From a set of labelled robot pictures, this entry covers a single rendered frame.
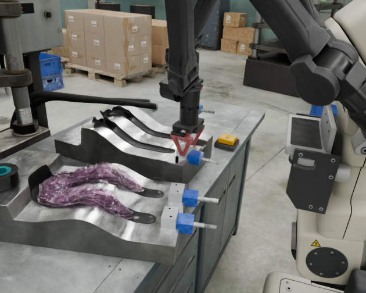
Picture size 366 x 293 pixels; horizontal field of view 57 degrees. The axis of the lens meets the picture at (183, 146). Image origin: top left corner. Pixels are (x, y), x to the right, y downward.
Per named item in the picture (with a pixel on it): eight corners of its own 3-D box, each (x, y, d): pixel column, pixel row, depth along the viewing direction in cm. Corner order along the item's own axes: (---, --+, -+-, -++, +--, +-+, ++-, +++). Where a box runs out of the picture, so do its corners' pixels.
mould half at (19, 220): (187, 199, 99) (190, 167, 94) (174, 265, 76) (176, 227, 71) (28, 181, 104) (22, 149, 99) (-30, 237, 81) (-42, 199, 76)
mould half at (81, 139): (211, 157, 124) (214, 123, 119) (181, 191, 103) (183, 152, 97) (100, 129, 142) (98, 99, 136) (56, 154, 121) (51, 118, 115)
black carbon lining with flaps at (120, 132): (190, 142, 119) (192, 117, 115) (170, 161, 105) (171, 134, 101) (109, 123, 131) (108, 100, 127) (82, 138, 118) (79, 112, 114)
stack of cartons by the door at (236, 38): (259, 54, 751) (265, 15, 715) (253, 56, 727) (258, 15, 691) (226, 49, 796) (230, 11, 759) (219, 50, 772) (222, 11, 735)
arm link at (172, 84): (175, 82, 88) (194, 63, 91) (145, 73, 94) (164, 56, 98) (187, 115, 96) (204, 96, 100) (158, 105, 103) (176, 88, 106)
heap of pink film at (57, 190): (146, 184, 95) (146, 160, 91) (129, 224, 79) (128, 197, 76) (59, 174, 97) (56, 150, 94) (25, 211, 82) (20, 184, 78)
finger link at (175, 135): (168, 156, 101) (169, 128, 97) (179, 147, 107) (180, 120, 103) (189, 161, 99) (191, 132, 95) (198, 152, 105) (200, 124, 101)
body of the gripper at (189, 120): (171, 131, 98) (172, 107, 95) (185, 120, 107) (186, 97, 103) (191, 135, 96) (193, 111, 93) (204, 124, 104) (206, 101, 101)
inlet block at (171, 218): (215, 229, 84) (218, 211, 81) (215, 243, 79) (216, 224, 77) (164, 222, 85) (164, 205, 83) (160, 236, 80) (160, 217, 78)
